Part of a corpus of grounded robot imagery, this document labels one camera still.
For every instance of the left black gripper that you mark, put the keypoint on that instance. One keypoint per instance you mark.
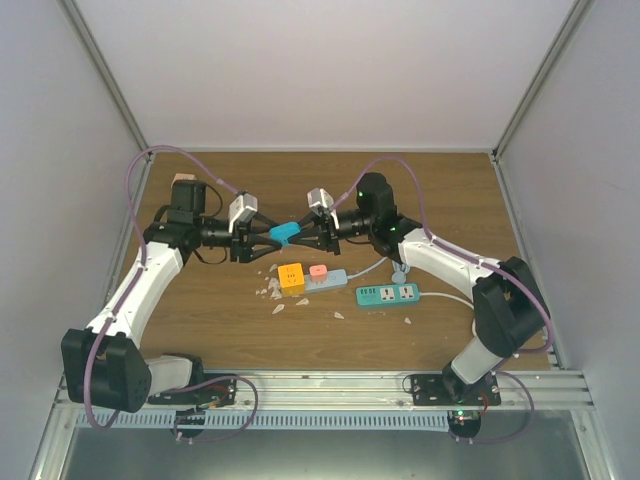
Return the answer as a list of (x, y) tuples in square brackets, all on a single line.
[(244, 248)]

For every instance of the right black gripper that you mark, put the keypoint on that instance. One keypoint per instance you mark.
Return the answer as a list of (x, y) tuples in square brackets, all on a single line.
[(324, 230)]

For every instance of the blue square plug adapter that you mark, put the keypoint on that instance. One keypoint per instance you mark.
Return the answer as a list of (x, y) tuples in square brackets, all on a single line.
[(283, 232)]

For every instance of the light blue power strip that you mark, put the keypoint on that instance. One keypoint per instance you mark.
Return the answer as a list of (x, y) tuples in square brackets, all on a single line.
[(335, 279)]

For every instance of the yellow cube socket adapter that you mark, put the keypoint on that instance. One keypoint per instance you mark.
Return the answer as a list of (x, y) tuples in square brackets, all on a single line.
[(291, 279)]

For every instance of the peach cube plug adapter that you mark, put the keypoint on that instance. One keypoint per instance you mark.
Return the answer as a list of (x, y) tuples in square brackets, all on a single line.
[(183, 177)]

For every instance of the teal power strip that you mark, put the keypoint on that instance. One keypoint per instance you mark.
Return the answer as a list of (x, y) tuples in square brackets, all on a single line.
[(382, 296)]

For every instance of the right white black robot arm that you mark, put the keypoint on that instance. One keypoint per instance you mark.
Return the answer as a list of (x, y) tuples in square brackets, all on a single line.
[(508, 306)]

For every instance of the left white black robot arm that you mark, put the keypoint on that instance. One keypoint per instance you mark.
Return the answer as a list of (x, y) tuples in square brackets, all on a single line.
[(103, 365)]

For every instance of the pink small plug charger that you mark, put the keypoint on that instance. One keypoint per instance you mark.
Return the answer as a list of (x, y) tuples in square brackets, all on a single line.
[(318, 273)]

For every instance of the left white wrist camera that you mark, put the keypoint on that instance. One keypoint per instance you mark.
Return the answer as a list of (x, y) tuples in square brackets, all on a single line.
[(241, 210)]

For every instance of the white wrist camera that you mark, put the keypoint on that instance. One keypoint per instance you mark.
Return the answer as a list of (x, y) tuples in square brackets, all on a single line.
[(320, 202), (241, 210)]

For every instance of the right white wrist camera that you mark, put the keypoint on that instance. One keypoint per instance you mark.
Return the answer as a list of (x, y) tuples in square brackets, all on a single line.
[(320, 202)]

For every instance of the aluminium front rail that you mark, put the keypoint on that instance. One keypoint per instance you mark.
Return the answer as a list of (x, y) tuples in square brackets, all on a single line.
[(373, 391)]

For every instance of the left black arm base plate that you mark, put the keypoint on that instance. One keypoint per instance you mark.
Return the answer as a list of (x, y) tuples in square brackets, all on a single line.
[(221, 393)]

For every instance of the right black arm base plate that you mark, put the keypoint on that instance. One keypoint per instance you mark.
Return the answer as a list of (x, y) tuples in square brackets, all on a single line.
[(435, 389)]

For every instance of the grey slotted cable duct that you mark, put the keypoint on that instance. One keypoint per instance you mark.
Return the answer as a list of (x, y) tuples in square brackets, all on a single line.
[(289, 420)]

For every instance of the left aluminium corner post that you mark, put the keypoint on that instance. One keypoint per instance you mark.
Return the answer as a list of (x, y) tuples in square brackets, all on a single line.
[(82, 30)]

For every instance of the aluminium corner post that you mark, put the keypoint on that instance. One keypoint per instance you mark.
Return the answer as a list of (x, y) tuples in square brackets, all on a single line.
[(82, 30), (567, 30)]

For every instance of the right aluminium corner post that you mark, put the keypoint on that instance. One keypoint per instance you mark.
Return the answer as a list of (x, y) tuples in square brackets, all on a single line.
[(567, 30)]

